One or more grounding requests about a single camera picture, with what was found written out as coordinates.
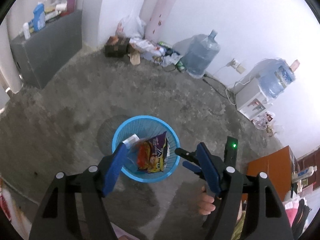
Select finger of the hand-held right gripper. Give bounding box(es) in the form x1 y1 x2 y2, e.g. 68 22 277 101
182 161 204 180
174 148 198 162

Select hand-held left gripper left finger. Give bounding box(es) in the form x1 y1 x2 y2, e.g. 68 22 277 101
29 142 128 240

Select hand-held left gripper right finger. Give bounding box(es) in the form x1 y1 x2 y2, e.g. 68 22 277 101
196 142 294 240

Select purple yellow snack bag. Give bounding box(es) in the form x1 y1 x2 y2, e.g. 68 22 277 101
137 131 168 173

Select blue plastic basket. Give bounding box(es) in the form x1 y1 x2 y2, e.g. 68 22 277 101
112 116 180 182

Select person's right hand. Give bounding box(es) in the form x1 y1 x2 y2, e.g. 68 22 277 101
197 186 217 215

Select orange cardboard box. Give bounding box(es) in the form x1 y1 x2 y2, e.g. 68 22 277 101
246 146 298 202

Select clear plastic bag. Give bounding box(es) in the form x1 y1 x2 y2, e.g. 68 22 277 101
252 111 278 137

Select white water dispenser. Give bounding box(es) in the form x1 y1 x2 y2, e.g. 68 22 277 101
235 77 273 120

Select blue labelled water jug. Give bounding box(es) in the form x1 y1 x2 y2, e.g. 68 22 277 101
257 58 300 100

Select crumpled white plastic bags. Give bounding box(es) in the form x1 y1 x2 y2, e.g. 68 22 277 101
130 37 162 61

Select dark box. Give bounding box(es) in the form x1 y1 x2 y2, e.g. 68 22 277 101
104 36 132 58

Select grey cabinet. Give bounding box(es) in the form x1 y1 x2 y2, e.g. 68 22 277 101
10 9 83 89

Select white plastic bag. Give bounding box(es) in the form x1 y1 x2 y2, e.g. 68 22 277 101
116 7 147 40

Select pink board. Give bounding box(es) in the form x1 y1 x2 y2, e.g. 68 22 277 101
145 0 185 40

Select blue white bottle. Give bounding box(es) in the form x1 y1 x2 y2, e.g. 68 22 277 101
32 2 47 32

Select black power cable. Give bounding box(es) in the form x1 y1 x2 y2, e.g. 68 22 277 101
202 73 237 105

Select white wall socket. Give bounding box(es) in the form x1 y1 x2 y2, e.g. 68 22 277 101
226 59 247 74

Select tangle of cables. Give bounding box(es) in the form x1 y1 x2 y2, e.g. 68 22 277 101
152 51 181 71

